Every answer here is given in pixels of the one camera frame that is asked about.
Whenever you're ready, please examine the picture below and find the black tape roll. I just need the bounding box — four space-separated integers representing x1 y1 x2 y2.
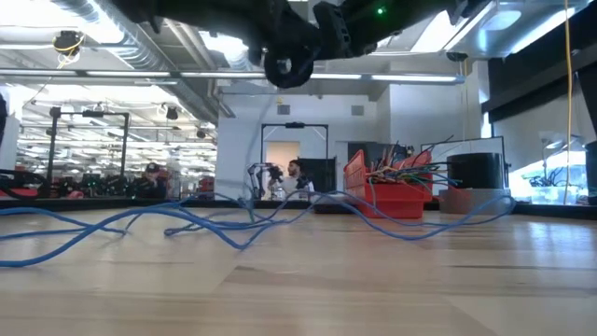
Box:
446 152 511 190

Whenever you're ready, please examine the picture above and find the bundle of coloured wires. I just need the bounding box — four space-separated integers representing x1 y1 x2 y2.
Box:
366 161 464 200
370 134 456 172

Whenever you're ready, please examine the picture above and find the black frame rig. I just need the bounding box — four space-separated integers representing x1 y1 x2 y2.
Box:
46 105 131 197
259 121 330 195

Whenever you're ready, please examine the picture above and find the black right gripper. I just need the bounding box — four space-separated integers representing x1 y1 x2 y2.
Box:
268 0 411 62

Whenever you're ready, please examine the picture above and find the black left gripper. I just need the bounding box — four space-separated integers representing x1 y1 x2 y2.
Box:
218 0 271 65

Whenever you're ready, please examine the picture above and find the yellow hanging cable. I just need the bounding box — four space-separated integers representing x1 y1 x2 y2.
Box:
562 0 575 205

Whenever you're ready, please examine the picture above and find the red plastic bin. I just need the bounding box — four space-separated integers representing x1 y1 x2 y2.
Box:
343 148 435 219

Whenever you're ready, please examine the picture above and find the black bin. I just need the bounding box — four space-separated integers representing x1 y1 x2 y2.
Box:
584 139 597 206

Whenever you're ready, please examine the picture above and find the black aluminium table frame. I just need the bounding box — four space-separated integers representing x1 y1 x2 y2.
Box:
0 197 597 221

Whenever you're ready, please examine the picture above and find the long ceiling light strip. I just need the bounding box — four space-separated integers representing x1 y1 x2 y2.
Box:
0 68 466 86

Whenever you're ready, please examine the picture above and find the blue network cord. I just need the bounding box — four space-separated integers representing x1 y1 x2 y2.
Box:
0 189 518 270

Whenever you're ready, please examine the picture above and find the ceiling cable reel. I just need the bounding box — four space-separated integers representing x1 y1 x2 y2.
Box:
51 30 86 64

